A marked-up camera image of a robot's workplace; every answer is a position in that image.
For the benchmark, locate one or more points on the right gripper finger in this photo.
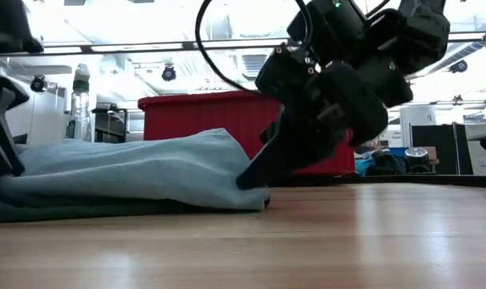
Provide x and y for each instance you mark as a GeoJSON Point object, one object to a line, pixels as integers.
{"type": "Point", "coordinates": [270, 134]}
{"type": "Point", "coordinates": [291, 156]}

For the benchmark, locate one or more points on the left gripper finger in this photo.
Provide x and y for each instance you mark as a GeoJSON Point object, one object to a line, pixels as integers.
{"type": "Point", "coordinates": [0, 152]}

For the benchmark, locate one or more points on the dark green button shirt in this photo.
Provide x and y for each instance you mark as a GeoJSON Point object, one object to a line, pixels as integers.
{"type": "Point", "coordinates": [66, 210]}

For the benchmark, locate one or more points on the light blue denim garment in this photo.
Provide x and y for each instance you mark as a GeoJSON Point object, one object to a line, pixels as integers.
{"type": "Point", "coordinates": [126, 172]}

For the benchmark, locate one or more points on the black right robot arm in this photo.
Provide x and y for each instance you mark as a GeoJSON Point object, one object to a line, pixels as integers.
{"type": "Point", "coordinates": [419, 32]}

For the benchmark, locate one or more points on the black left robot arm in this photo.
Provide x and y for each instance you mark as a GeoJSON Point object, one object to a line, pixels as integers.
{"type": "Point", "coordinates": [10, 24]}

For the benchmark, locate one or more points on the red plastic laundry bin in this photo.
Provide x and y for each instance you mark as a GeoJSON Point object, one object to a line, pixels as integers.
{"type": "Point", "coordinates": [207, 116]}

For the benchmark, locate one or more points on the bright blue garment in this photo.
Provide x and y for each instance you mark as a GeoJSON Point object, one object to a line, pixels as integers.
{"type": "Point", "coordinates": [361, 164]}

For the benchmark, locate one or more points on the dark navy garment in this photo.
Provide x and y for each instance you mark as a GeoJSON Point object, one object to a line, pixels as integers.
{"type": "Point", "coordinates": [385, 164]}

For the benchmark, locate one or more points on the clear spray bottle green label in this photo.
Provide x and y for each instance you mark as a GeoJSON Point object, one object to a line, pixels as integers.
{"type": "Point", "coordinates": [79, 112]}

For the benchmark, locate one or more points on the silver round container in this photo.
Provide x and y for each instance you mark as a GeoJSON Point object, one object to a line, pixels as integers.
{"type": "Point", "coordinates": [416, 154]}

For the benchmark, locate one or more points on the black partition panel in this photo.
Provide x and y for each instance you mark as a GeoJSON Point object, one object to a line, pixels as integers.
{"type": "Point", "coordinates": [443, 148]}

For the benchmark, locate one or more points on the black shelf unit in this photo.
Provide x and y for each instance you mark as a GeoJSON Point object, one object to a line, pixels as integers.
{"type": "Point", "coordinates": [108, 124]}

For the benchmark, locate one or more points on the black ceiling camera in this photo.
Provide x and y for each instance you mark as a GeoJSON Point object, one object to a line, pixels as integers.
{"type": "Point", "coordinates": [168, 73]}
{"type": "Point", "coordinates": [37, 84]}
{"type": "Point", "coordinates": [458, 66]}

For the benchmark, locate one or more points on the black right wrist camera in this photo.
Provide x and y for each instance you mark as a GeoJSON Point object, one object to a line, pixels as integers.
{"type": "Point", "coordinates": [283, 72]}

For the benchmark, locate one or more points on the black aluminium rig frame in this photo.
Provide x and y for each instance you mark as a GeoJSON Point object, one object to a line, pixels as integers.
{"type": "Point", "coordinates": [387, 179]}

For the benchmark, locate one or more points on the black ceiling light rail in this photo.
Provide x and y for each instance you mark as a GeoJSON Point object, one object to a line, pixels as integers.
{"type": "Point", "coordinates": [147, 46]}

